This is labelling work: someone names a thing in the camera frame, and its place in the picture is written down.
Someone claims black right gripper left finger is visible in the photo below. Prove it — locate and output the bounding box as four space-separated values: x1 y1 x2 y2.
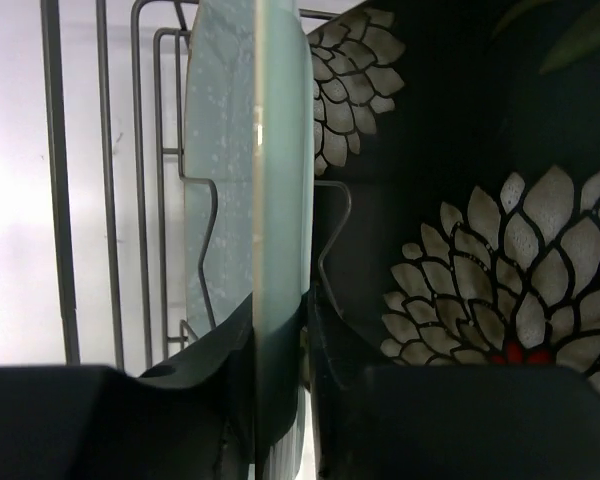
0 299 254 479

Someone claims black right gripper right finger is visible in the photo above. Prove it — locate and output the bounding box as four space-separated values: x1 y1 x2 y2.
306 289 600 479

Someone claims black floral square plate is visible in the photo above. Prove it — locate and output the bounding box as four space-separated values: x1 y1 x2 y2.
308 1 600 395

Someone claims light green rectangular plate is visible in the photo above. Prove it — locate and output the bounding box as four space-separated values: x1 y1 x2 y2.
183 1 313 479

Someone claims grey wire dish rack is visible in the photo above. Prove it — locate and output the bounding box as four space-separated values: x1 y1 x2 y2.
39 0 354 369

